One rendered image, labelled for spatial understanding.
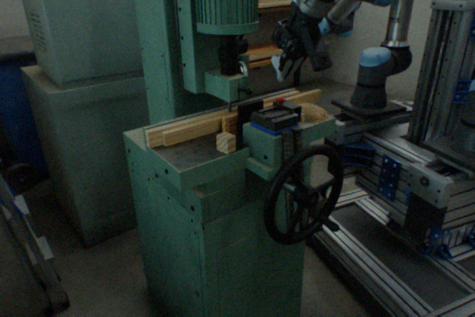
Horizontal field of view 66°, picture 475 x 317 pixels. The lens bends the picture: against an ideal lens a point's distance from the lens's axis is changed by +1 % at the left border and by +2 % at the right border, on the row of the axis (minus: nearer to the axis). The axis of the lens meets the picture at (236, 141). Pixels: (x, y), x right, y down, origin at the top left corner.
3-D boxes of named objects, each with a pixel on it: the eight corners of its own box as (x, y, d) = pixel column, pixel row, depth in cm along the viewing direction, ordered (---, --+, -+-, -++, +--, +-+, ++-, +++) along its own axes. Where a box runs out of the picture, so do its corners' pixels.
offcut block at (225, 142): (227, 154, 99) (227, 139, 97) (217, 149, 102) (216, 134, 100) (235, 150, 101) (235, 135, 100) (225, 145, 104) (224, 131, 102)
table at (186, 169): (200, 210, 86) (198, 188, 84) (146, 162, 108) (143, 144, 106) (358, 142, 119) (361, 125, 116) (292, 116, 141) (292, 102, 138)
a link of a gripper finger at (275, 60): (270, 70, 103) (283, 43, 97) (282, 84, 101) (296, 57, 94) (262, 71, 102) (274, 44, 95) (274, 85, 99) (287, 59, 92)
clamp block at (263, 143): (272, 169, 97) (272, 139, 93) (241, 152, 107) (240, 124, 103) (310, 154, 105) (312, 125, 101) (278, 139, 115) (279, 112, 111)
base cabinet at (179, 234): (212, 387, 131) (201, 226, 101) (145, 286, 174) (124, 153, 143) (300, 320, 155) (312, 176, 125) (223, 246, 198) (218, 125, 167)
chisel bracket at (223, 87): (229, 108, 108) (228, 79, 105) (205, 96, 119) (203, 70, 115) (249, 102, 112) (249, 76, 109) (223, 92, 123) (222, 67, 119)
